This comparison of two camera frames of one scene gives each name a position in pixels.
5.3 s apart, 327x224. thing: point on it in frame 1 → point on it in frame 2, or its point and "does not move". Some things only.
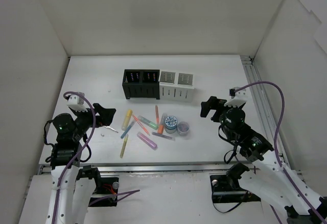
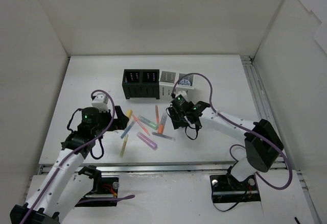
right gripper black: x=215 y=110 → x=177 y=115
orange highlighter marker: x=160 y=127 does not move
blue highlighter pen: x=127 y=129 does not move
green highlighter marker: x=147 y=122 does not move
